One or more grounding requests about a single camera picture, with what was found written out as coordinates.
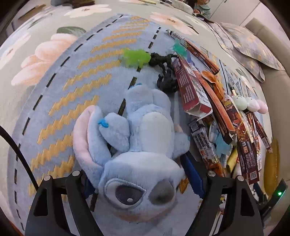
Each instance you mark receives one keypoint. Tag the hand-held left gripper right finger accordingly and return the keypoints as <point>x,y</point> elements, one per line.
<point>192,174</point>

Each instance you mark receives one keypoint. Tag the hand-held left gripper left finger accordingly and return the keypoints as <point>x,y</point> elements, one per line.
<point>86,188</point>

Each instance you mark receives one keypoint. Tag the light blue toy figure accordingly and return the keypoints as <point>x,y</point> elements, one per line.
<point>223,145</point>

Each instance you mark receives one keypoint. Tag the blue plush toy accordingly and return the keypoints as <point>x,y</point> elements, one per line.
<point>140,163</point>

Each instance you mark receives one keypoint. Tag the black white packet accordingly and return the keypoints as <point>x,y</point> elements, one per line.
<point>204,143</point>

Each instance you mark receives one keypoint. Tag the yellow packet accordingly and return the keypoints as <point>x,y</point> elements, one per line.
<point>232,160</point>

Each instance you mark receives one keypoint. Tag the long orange printed box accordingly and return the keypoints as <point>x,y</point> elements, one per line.
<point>221,113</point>

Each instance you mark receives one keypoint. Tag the blue road pattern rug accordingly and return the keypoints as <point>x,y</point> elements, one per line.
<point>68,109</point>

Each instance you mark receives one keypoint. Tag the open red cardboard box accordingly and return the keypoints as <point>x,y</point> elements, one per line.
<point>188,90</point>

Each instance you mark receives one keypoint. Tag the pale green squishy ball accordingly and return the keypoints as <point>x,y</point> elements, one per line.
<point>239,103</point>

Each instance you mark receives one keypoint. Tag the white squishy ball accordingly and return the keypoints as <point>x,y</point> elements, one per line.
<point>252,104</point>

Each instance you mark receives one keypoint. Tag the black gold pen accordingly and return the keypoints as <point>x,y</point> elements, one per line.
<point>233,90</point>

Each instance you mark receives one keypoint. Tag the pink squishy ball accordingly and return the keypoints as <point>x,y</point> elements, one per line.
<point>262,107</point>

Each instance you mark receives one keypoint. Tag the orange toy figure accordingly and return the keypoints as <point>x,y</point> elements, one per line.
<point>211,79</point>

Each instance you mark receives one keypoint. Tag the beige sofa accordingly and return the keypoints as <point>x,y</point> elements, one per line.
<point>278,95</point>

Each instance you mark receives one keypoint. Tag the long red printed box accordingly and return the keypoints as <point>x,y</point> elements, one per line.
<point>204,56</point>

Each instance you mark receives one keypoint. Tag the blue patterned quilt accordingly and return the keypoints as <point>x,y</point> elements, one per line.
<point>237,56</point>

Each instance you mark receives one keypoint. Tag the teal toy figure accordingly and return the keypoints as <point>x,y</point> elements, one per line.
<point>180,48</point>

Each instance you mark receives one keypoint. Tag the green toy figure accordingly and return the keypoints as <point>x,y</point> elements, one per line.
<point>136,58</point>

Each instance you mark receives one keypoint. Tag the grey floral mat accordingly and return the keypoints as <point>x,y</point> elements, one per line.
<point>45,54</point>

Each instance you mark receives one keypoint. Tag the grey cushion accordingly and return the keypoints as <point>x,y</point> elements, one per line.
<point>187,8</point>

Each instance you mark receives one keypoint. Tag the white cabinet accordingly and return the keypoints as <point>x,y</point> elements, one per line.
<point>233,9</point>

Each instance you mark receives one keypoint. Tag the dark cloth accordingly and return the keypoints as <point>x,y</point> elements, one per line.
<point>77,3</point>

